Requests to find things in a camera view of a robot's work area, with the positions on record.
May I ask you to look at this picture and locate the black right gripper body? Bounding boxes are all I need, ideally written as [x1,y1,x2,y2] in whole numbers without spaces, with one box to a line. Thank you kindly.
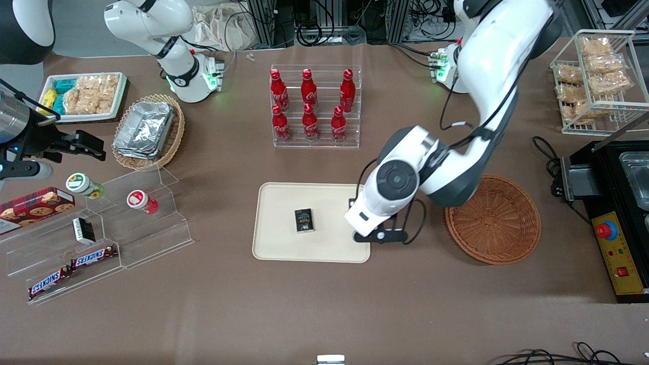
[29,109,78,164]

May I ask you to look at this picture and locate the white rectangular snack tray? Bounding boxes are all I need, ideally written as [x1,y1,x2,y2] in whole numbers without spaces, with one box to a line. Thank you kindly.
[38,72,130,124]

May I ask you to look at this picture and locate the oval wicker basket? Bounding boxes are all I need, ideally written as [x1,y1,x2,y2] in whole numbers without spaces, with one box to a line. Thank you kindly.
[111,93,186,171]

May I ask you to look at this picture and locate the beige plastic tray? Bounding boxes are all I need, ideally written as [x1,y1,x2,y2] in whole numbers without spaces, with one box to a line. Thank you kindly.
[252,182,372,264]

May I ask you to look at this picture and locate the round brown wicker basket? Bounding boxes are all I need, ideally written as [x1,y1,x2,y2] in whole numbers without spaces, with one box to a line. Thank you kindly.
[445,174,542,266]

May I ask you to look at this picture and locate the green bottle with sunflower lid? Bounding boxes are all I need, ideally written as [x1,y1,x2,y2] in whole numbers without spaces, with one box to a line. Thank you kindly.
[65,172,105,200]

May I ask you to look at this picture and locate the clear rice cracker pack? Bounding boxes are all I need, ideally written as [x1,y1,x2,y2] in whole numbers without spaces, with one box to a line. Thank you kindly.
[75,74,121,96]
[63,90,113,116]

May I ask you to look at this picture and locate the silver foil container stack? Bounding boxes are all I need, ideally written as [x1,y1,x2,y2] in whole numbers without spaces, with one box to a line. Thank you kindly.
[112,101,175,155]

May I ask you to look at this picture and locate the red cookie box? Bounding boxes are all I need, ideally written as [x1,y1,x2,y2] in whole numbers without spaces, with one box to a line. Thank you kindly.
[0,187,76,235]

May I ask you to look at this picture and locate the red cup with white lid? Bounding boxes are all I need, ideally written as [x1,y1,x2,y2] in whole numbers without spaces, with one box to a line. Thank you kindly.
[126,189,159,215]

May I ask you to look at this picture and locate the small black white box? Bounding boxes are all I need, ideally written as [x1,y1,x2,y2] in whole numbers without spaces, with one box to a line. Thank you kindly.
[72,216,96,246]

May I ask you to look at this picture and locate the small black card box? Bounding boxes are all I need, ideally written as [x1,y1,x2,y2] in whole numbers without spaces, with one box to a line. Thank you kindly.
[294,208,315,234]

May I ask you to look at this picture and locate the Snickers chocolate bar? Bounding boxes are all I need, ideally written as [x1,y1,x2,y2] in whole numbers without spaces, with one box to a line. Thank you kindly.
[27,266,73,300]
[70,245,119,269]

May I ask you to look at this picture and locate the clear acrylic stepped stand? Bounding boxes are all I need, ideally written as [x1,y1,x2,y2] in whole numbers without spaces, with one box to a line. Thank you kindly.
[0,164,195,306]

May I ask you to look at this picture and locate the clear acrylic bottle rack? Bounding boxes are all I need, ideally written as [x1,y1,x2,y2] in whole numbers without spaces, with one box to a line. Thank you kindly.
[270,64,363,150]

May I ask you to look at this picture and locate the red cola bottle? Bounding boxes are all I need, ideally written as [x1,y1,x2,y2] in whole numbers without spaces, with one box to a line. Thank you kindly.
[339,68,356,113]
[270,68,290,112]
[302,103,320,141]
[331,105,348,143]
[301,68,318,107]
[271,104,292,143]

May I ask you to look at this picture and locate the beige cloth bag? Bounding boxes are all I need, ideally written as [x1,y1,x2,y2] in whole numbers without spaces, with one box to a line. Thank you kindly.
[189,4,255,52]

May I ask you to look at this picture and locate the fried snack bag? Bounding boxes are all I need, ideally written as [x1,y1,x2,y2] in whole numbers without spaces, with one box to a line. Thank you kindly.
[556,83,589,102]
[580,38,612,56]
[572,99,605,125]
[585,53,625,75]
[556,64,584,85]
[590,70,632,95]

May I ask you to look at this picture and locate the yellow control panel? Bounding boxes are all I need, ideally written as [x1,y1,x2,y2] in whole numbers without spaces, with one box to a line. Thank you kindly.
[592,211,647,296]

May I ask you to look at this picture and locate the black countertop appliance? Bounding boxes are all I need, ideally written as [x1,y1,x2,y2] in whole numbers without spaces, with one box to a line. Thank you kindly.
[560,139,649,304]

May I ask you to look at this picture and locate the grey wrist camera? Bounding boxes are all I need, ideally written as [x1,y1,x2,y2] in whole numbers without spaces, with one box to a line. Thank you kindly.
[0,159,54,181]

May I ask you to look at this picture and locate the black appliance power cable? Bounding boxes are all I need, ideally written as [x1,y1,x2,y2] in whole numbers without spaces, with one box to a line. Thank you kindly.
[532,135,594,226]

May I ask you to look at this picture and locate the black coiled floor cable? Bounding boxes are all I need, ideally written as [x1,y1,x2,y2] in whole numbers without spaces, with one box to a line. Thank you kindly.
[488,342,637,365]

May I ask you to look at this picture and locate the white wire basket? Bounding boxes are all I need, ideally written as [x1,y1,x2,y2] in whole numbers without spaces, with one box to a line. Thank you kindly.
[550,29,649,136]

